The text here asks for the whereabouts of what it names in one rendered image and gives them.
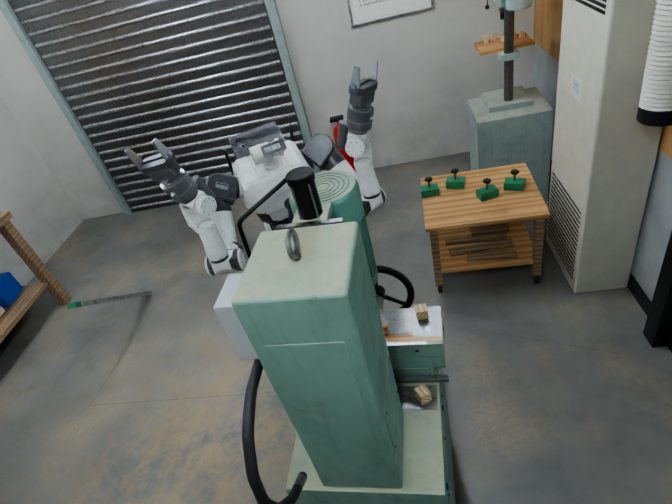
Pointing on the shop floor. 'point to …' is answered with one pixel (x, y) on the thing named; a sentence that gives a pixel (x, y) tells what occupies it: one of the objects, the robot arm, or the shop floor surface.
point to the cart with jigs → (483, 220)
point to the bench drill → (511, 110)
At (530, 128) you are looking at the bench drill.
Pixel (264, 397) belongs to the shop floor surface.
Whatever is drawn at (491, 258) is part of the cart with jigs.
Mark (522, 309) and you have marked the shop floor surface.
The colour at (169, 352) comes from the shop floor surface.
